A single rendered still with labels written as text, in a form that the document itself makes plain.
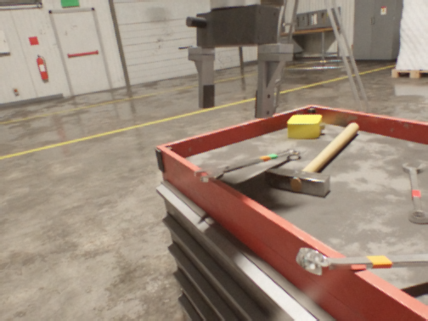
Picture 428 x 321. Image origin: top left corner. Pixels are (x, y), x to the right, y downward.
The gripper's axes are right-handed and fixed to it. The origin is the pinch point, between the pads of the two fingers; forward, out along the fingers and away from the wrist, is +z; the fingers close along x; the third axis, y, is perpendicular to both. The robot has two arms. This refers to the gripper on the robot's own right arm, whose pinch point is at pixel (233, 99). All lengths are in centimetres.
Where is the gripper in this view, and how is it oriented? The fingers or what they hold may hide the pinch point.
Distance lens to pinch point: 54.8
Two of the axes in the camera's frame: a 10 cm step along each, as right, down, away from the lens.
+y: -7.6, 1.9, -6.3
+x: 6.5, 2.2, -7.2
